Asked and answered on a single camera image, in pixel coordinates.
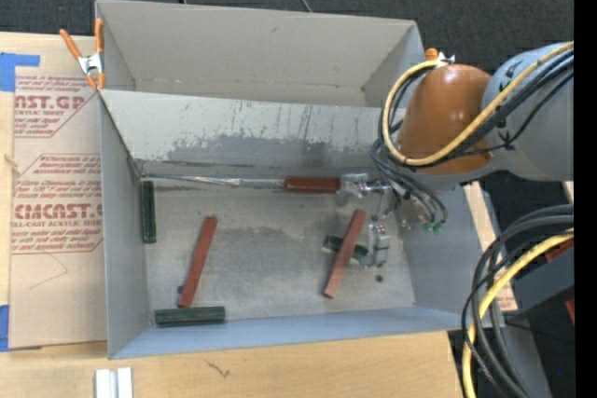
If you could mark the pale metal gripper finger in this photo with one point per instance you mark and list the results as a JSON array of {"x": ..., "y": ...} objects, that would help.
[
  {"x": 352, "y": 186},
  {"x": 380, "y": 244}
]

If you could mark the red-brown flat block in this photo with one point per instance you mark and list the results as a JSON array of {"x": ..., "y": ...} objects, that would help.
[
  {"x": 199, "y": 261},
  {"x": 311, "y": 184},
  {"x": 346, "y": 251}
]

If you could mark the dark green flat block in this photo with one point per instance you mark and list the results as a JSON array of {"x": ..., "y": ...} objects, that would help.
[
  {"x": 189, "y": 316},
  {"x": 334, "y": 242},
  {"x": 148, "y": 212}
]

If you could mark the grey metal bin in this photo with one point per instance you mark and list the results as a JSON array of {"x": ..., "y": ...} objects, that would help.
[{"x": 280, "y": 135}]

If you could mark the brown cardboard board red print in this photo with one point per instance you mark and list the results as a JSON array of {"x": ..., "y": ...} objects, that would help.
[{"x": 56, "y": 182}]

